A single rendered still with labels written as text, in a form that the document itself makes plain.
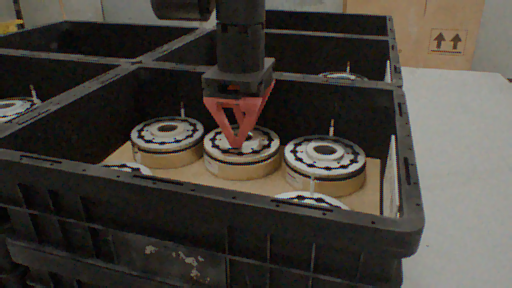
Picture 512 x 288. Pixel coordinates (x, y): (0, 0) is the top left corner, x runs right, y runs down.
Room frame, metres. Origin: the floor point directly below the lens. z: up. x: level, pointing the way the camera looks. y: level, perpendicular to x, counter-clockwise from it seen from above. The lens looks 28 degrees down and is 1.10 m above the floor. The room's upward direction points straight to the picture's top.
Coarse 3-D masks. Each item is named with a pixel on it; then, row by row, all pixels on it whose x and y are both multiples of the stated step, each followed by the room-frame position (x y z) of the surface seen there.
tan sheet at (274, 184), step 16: (128, 144) 0.50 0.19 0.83; (112, 160) 0.45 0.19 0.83; (128, 160) 0.45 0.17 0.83; (368, 160) 0.45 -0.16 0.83; (160, 176) 0.41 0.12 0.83; (176, 176) 0.41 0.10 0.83; (192, 176) 0.41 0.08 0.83; (208, 176) 0.41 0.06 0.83; (272, 176) 0.41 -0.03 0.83; (368, 176) 0.41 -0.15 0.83; (256, 192) 0.38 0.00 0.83; (272, 192) 0.38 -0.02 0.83; (368, 192) 0.38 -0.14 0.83; (352, 208) 0.35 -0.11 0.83; (368, 208) 0.35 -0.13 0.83
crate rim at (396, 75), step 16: (208, 32) 0.83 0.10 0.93; (272, 32) 0.82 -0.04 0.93; (288, 32) 0.82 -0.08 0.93; (176, 48) 0.69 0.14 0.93; (160, 64) 0.58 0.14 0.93; (176, 64) 0.58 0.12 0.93; (400, 64) 0.58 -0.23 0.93; (336, 80) 0.50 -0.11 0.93; (352, 80) 0.50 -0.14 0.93; (368, 80) 0.50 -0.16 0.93; (400, 80) 0.50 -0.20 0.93
